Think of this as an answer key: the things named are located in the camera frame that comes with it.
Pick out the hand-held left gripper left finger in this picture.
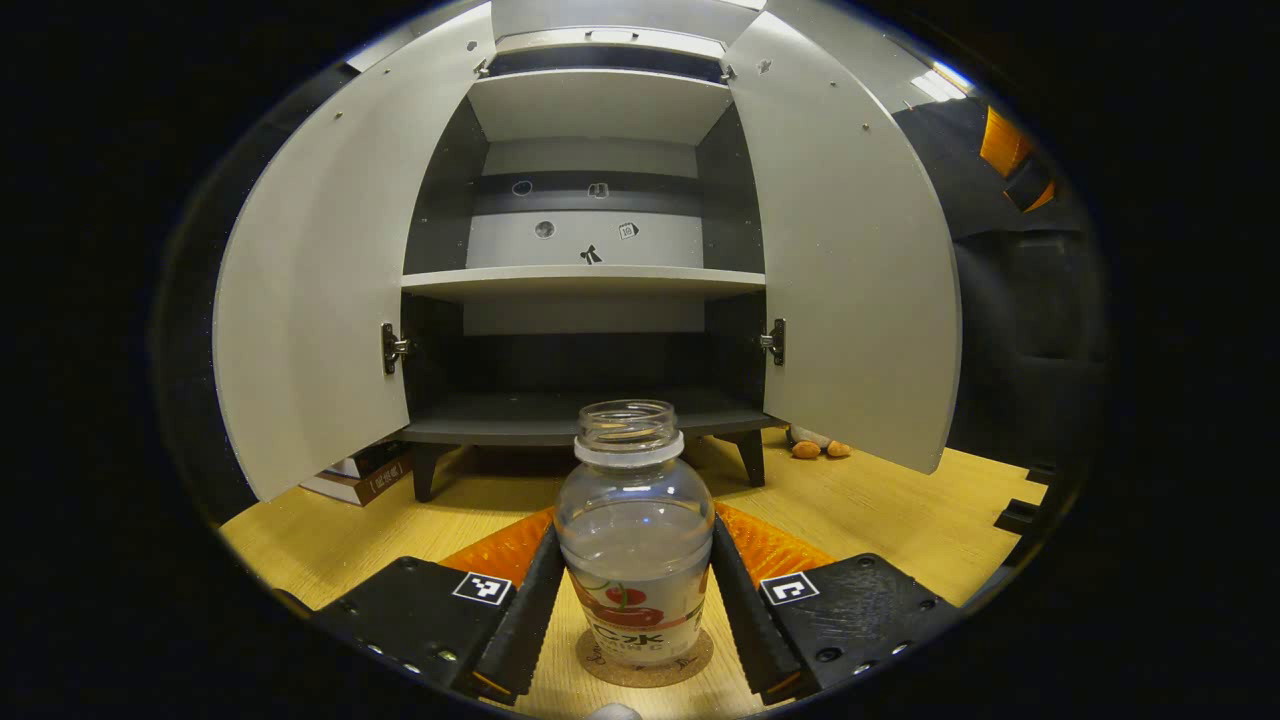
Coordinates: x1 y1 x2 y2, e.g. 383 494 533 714
310 505 568 706

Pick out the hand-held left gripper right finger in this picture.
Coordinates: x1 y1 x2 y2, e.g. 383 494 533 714
712 500 966 706

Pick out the round cork coaster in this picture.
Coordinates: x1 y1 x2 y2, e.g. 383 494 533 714
575 625 715 689

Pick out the clear bottle with red label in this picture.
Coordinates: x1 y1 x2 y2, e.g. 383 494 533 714
553 399 717 668

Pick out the grey cabinet door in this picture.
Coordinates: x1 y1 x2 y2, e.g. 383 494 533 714
212 3 498 503
722 10 963 475

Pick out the ceiling light panel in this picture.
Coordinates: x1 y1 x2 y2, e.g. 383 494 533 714
910 62 976 103

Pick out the black backdrop cloth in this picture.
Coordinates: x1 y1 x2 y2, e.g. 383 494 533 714
150 60 1111 526

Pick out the plush penguin toy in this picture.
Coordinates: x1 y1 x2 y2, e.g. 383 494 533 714
787 425 854 460

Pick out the dark book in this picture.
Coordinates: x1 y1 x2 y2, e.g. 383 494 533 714
325 440 411 479

